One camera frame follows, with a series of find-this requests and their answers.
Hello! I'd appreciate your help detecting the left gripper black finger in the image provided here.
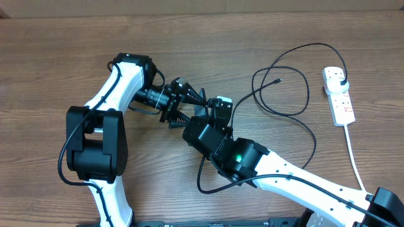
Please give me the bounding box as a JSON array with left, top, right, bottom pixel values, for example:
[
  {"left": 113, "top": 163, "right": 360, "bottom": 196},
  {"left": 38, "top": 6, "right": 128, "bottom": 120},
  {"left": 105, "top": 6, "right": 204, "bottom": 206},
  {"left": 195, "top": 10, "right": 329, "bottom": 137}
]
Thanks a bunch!
[
  {"left": 181, "top": 83, "right": 203, "bottom": 105},
  {"left": 167, "top": 110, "right": 191, "bottom": 129}
]

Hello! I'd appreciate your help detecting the blue smartphone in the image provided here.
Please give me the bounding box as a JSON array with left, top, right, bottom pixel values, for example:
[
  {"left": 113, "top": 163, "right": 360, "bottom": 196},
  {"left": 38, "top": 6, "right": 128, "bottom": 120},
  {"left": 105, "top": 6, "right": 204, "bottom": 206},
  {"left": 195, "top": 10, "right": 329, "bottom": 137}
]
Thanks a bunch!
[{"left": 194, "top": 88, "right": 208, "bottom": 117}]

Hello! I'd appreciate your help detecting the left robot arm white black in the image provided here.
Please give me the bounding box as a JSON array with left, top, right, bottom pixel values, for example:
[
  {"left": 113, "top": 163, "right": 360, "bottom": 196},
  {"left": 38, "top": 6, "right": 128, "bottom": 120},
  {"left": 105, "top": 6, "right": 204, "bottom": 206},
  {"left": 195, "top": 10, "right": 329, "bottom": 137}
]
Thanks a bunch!
[{"left": 57, "top": 53, "right": 207, "bottom": 226}]

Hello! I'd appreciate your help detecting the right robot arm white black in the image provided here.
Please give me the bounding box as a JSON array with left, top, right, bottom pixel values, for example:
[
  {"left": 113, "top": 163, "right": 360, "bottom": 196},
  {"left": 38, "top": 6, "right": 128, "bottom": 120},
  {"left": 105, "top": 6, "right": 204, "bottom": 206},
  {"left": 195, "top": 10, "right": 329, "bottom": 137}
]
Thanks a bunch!
[{"left": 182, "top": 96, "right": 403, "bottom": 226}]

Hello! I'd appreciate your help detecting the white charger plug adapter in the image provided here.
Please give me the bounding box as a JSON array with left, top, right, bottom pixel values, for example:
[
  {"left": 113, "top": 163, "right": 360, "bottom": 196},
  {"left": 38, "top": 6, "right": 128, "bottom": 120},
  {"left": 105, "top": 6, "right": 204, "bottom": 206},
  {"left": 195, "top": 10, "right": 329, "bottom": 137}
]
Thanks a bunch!
[{"left": 324, "top": 78, "right": 350, "bottom": 95}]

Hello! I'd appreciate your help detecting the white power strip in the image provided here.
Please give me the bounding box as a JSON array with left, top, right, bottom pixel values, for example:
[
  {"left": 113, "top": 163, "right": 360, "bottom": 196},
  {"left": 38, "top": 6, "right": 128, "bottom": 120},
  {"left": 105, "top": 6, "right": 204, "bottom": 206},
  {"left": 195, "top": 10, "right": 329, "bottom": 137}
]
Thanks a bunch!
[{"left": 322, "top": 66, "right": 356, "bottom": 127}]

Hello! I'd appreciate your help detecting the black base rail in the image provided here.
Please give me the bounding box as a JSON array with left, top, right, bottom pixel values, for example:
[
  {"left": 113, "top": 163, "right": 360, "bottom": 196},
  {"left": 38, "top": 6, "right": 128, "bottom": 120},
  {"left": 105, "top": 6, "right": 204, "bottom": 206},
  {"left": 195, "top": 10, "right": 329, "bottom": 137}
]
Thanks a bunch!
[{"left": 75, "top": 216, "right": 316, "bottom": 227}]

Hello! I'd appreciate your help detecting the white power strip cord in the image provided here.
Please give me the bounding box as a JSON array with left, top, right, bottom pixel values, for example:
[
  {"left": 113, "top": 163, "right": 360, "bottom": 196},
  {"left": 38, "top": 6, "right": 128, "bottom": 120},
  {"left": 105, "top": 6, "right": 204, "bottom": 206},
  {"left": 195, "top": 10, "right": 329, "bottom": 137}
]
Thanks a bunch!
[{"left": 343, "top": 124, "right": 369, "bottom": 194}]

